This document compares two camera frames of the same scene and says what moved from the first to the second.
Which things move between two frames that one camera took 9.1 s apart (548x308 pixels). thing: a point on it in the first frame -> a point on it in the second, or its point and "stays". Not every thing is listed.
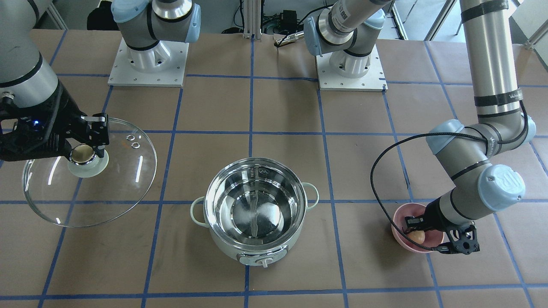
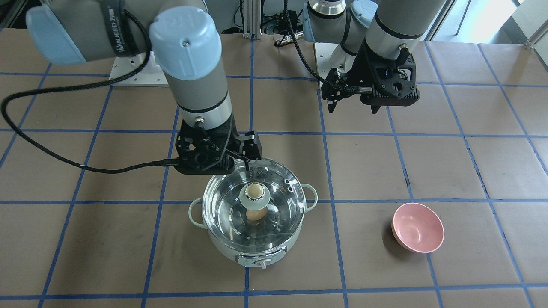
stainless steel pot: x=254 y=208 stays
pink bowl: x=433 y=238 stays
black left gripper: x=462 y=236 -> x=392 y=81
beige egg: x=418 y=236 -> x=256 y=214
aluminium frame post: x=252 y=12 stays
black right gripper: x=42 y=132 -> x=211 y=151
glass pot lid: x=81 y=190 -> x=258 y=209
